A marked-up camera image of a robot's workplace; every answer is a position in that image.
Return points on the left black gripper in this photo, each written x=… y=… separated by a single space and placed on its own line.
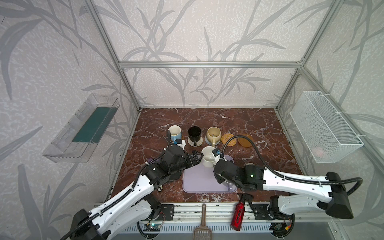
x=190 y=159

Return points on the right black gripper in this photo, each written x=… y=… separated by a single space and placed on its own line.
x=221 y=173

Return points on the white woven spiral coaster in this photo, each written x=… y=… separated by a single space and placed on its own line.
x=195 y=144

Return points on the grey blue round coaster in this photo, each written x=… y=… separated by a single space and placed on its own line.
x=210 y=144

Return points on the black mug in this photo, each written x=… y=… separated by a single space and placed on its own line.
x=194 y=133

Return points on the white mug blue outside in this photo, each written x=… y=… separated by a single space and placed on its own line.
x=175 y=134

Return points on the beige mug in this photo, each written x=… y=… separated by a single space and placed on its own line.
x=214 y=135

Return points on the brown wooden coaster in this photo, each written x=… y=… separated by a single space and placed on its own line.
x=246 y=141

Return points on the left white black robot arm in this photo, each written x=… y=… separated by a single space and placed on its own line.
x=135 y=202

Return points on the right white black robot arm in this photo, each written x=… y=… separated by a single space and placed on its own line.
x=329 y=193

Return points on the lavender plastic tray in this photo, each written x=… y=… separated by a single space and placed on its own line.
x=200 y=179

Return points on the red spray bottle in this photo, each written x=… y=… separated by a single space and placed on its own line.
x=239 y=212

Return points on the brown litter scoop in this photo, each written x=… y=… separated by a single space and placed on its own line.
x=203 y=232

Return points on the pink object in basket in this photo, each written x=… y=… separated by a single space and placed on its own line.
x=318 y=152

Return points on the green lit circuit board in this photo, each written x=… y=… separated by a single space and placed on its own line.
x=152 y=227

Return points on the green mat in shelf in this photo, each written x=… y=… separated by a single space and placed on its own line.
x=95 y=126

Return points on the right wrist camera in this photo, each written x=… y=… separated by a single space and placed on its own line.
x=216 y=153

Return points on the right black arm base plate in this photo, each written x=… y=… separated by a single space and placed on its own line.
x=265 y=211

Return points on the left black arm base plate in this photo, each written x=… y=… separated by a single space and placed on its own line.
x=163 y=213

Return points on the right circuit board with wires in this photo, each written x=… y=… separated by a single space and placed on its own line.
x=280 y=228

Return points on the white wire mesh basket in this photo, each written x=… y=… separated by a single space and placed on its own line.
x=321 y=125

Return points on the clear plastic wall shelf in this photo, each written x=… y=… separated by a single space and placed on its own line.
x=62 y=149

